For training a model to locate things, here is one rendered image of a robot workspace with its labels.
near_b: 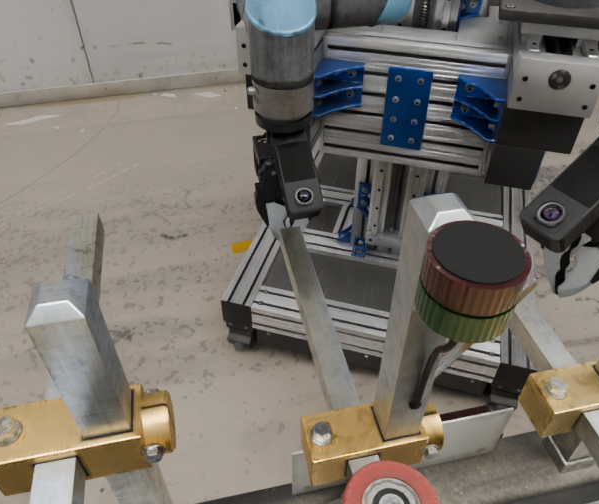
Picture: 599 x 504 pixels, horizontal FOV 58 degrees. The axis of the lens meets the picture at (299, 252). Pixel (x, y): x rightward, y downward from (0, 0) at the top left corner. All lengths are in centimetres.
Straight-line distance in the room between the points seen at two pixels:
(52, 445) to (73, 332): 13
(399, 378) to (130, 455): 22
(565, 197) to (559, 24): 58
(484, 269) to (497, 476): 47
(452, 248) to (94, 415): 28
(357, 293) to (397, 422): 107
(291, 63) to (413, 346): 35
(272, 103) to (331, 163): 145
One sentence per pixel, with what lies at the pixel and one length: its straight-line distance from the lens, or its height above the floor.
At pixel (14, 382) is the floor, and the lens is 183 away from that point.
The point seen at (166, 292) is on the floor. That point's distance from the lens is 191.
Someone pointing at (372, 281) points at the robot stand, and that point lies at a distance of 161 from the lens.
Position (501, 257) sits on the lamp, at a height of 114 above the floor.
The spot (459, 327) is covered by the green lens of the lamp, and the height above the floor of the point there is 110.
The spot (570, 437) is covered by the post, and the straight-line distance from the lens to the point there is 75.
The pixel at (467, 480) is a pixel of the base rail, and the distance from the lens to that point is 74.
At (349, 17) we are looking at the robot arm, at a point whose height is 111.
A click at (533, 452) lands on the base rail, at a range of 79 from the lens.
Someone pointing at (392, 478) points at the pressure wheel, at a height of 91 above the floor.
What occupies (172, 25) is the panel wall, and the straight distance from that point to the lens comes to 306.
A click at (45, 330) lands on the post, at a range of 36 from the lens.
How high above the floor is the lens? 135
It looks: 42 degrees down
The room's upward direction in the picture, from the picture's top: straight up
